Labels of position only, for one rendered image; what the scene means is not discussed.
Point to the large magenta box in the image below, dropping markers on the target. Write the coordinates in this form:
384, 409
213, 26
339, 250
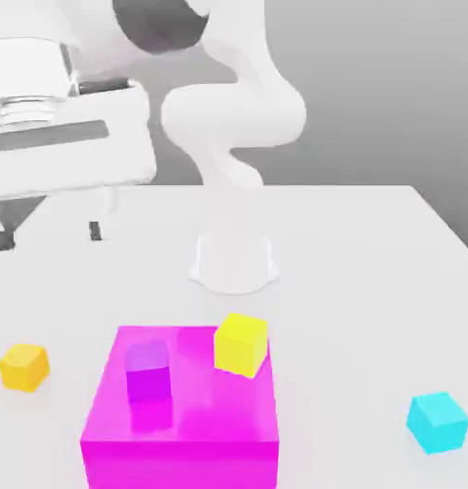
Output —
203, 431

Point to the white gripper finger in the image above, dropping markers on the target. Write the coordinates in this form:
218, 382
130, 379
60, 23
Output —
3, 240
95, 231

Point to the small cyan cube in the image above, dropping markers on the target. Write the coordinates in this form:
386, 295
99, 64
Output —
438, 424

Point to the small orange cube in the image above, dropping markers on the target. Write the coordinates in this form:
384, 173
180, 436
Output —
23, 368

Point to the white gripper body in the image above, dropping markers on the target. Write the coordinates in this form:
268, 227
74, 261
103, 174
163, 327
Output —
66, 164

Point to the small purple cube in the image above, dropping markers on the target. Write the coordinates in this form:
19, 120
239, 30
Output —
148, 382

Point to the small yellow cube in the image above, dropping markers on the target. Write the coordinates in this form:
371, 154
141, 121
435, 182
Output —
238, 344

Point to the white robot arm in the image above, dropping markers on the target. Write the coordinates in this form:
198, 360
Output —
238, 114

